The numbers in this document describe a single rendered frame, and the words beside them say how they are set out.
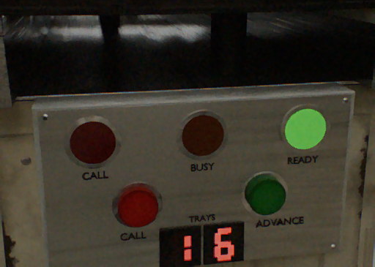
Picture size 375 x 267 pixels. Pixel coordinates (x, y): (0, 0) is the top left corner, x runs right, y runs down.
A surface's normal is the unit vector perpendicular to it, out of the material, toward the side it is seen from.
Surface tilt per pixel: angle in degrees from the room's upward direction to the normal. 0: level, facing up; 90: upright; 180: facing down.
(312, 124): 90
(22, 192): 90
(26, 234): 90
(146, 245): 90
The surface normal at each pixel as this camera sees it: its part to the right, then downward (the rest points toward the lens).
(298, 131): 0.18, 0.29
